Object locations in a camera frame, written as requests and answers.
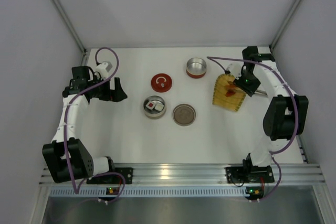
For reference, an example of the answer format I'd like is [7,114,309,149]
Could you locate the sushi roll red centre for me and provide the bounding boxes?
[145,101,156,111]

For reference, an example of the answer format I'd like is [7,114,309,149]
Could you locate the sushi roll white centre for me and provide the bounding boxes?
[154,103,164,112]

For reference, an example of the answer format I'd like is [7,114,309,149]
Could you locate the metal tongs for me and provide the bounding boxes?
[228,79,267,95]

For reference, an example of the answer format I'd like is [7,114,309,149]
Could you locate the orange carrot piece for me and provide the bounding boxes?
[226,82,237,89]

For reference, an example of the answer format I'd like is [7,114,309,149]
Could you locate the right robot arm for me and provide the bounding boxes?
[234,46,309,174]

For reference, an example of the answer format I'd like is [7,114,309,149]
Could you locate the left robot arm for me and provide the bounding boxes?
[42,61,128,183]

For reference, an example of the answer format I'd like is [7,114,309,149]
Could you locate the bamboo tray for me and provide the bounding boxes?
[212,74,246,112]

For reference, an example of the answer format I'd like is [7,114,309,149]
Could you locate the red-banded steel bowl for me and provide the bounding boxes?
[185,57,207,79]

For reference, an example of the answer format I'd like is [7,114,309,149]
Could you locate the beige-banded steel bowl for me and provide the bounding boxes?
[143,95,166,119]

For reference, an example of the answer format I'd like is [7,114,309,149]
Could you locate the red round lid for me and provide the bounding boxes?
[151,73,173,93]

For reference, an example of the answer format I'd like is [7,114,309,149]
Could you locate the brown round lid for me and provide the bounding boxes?
[172,104,196,126]

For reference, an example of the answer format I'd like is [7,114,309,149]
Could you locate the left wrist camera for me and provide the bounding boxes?
[95,61,112,79]

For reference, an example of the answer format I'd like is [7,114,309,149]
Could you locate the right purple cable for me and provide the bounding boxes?
[206,56,300,202]

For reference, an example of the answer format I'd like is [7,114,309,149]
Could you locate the purple cable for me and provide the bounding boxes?
[62,47,124,204]
[206,56,300,202]

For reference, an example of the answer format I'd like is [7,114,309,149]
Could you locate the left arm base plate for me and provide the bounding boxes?
[86,167,133,185]

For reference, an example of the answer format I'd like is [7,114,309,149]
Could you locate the aluminium mounting rail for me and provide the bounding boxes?
[38,163,326,187]

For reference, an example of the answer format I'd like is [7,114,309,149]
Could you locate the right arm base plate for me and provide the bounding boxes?
[225,166,275,184]

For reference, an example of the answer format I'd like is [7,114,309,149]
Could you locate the left frame post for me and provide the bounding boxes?
[50,0,87,55]

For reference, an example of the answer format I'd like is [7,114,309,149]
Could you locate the frame post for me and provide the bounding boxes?
[269,0,303,52]
[50,0,87,55]

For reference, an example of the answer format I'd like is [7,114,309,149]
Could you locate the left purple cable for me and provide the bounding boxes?
[62,47,124,204]

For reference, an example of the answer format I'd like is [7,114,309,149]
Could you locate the slotted cable duct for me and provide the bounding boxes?
[49,186,261,198]

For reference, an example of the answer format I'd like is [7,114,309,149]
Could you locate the right frame post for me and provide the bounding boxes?
[269,0,303,52]

